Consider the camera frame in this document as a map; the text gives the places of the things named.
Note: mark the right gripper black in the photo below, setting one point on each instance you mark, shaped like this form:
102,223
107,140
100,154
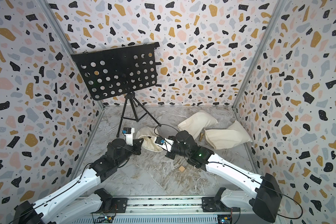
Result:
169,155

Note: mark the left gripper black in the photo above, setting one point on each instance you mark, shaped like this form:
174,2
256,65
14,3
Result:
137,146

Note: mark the cream soil bag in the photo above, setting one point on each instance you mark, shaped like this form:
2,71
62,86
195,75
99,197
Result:
197,122
149,136
233,136

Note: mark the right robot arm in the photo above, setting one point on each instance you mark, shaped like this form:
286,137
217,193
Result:
264,194

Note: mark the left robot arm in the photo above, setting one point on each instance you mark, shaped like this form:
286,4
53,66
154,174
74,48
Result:
61,207

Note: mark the left circuit board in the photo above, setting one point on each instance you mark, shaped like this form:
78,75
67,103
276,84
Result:
105,220

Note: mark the circuit board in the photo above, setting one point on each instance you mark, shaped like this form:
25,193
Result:
224,219
105,220

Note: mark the black perforated music stand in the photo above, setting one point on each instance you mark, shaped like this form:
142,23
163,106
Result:
119,71

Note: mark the right circuit board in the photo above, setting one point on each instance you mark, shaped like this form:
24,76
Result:
224,219

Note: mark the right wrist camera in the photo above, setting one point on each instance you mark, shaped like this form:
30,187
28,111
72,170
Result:
164,143

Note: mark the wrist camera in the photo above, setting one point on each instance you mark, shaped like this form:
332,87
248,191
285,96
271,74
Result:
164,143
128,133

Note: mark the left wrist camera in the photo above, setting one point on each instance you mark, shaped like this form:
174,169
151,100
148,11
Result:
128,133

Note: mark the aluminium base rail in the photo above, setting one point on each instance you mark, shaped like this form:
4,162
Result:
176,210

